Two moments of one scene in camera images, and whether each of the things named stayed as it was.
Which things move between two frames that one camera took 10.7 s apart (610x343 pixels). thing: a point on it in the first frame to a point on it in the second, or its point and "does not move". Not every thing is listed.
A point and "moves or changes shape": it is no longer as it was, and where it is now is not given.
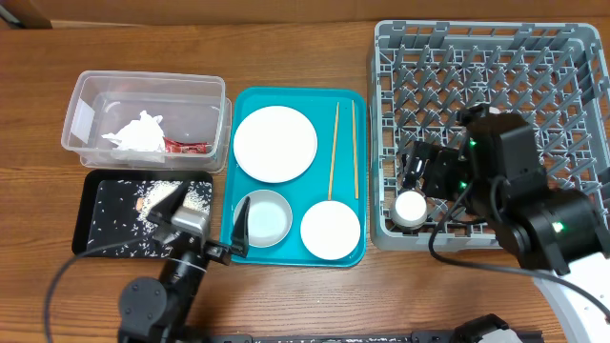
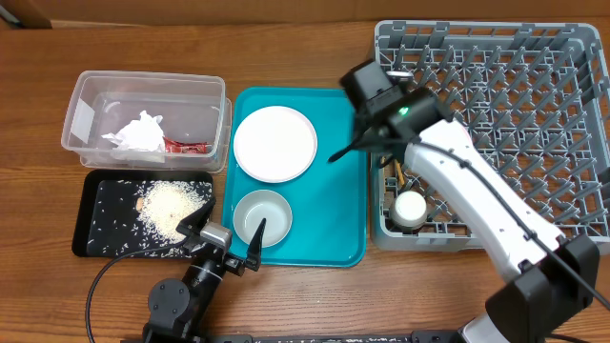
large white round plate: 274,144 does not move
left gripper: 238,240 to 254,257
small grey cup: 409,210 does not move
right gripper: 437,158 to 358,135
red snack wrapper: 175,147 does not move
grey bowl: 270,218 does not move
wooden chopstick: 355,152 moves or changes shape
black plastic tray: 113,206 does not move
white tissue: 145,134 does not move
